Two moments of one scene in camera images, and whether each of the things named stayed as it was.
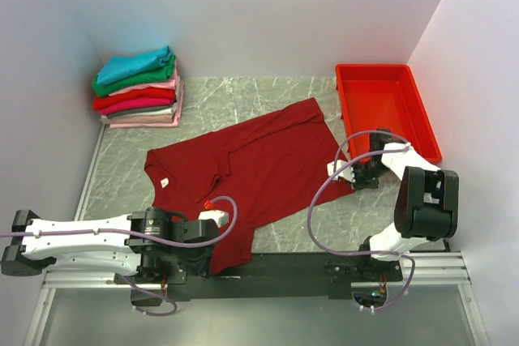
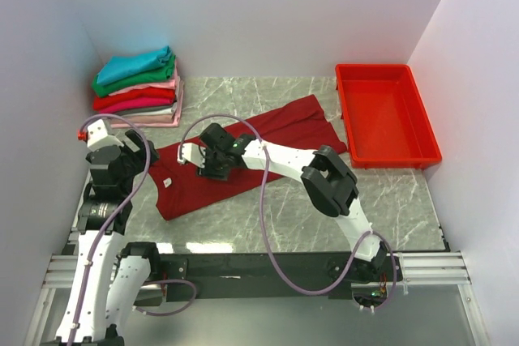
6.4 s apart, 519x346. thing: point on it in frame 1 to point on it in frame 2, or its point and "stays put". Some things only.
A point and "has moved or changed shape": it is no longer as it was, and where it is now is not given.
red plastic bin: (386, 96) stays put
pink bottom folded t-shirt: (158, 125) stays put
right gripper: (361, 185) to (206, 172)
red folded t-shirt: (100, 102) stays put
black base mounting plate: (256, 276) stays put
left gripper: (201, 267) to (139, 156)
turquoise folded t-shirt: (113, 68) stays put
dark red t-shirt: (254, 170) has moved or changed shape
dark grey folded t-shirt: (113, 116) stays put
